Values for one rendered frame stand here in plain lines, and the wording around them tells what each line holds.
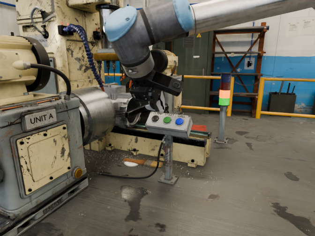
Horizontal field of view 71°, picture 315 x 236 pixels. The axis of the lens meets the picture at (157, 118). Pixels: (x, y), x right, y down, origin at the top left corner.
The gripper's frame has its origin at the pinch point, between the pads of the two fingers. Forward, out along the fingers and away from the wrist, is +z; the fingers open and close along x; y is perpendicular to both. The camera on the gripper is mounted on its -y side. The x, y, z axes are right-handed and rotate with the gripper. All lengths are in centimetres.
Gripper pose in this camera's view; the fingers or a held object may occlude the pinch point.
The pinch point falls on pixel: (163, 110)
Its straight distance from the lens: 80.0
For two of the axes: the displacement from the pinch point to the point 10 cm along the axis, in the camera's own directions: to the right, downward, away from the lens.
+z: 2.7, 5.9, 7.6
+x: -3.2, 8.0, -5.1
